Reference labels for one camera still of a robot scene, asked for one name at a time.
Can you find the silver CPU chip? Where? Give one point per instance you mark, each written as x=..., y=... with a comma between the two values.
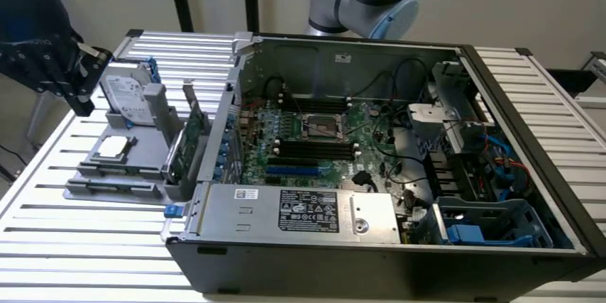
x=115, y=147

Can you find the green motherboard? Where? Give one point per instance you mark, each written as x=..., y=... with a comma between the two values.
x=369, y=147

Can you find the grey parts rack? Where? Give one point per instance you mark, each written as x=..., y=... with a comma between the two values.
x=147, y=147

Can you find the green graphics card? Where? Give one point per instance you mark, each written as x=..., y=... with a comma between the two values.
x=187, y=147

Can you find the black open PC case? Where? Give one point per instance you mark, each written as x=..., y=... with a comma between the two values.
x=331, y=267

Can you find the blue case latch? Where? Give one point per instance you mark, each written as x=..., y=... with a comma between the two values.
x=172, y=210

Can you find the green RAM stick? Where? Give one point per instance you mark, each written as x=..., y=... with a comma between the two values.
x=116, y=186
x=120, y=168

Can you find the black RAM slot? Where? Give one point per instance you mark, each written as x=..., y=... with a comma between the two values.
x=316, y=142
x=315, y=106
x=315, y=98
x=316, y=147
x=315, y=102
x=315, y=110
x=316, y=156
x=316, y=151

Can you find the metal CPU socket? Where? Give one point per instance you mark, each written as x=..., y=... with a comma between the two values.
x=320, y=126

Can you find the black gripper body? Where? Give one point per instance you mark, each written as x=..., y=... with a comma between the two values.
x=38, y=12

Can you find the black fan shroud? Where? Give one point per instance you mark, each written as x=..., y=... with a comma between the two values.
x=450, y=175

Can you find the aluminium profile frame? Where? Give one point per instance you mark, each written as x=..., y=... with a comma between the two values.
x=594, y=65

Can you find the black expansion slot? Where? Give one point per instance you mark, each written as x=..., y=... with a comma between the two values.
x=290, y=180

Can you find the blue plastic disk bay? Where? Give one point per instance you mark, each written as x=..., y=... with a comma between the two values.
x=493, y=210

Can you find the blue expansion slot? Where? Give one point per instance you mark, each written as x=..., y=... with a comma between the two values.
x=291, y=171

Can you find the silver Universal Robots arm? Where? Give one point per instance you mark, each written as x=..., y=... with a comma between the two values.
x=359, y=8

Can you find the grey metal disk bay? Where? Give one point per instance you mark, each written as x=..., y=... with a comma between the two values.
x=450, y=118

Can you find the silver power supply unit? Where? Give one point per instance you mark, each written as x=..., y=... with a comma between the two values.
x=264, y=210

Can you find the silver hard disk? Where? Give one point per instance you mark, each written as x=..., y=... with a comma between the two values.
x=126, y=97

